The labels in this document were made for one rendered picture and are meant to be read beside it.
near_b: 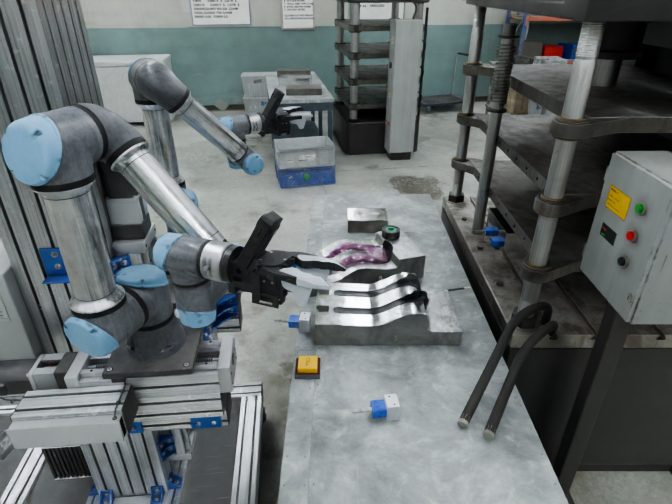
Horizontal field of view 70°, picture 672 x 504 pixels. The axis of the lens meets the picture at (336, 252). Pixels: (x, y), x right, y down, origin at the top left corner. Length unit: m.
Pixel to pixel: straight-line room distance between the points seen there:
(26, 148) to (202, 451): 1.51
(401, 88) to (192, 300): 5.06
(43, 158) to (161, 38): 7.75
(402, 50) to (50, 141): 5.03
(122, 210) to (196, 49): 7.28
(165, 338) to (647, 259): 1.26
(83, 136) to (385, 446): 1.04
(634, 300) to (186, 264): 1.16
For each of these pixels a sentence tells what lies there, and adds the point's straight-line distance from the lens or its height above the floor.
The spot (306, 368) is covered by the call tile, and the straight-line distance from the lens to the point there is 1.55.
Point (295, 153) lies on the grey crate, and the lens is 5.05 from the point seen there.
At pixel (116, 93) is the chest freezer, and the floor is 0.49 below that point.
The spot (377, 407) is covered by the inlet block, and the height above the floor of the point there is 0.84.
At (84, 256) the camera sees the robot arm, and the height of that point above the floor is 1.40.
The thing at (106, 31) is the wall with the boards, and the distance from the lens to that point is 8.86.
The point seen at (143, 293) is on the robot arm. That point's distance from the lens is 1.25.
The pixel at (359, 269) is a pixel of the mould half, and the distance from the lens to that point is 1.92.
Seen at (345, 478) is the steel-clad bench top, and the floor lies 0.80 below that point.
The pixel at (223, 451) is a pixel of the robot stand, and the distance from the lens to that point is 2.19.
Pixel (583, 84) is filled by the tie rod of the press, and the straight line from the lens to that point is 1.59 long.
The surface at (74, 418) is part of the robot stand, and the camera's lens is 1.42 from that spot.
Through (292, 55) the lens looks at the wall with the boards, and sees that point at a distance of 8.63.
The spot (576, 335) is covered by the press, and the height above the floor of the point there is 0.78.
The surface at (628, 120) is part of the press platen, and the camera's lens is 1.75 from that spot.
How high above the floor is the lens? 1.89
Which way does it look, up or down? 29 degrees down
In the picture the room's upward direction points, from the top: straight up
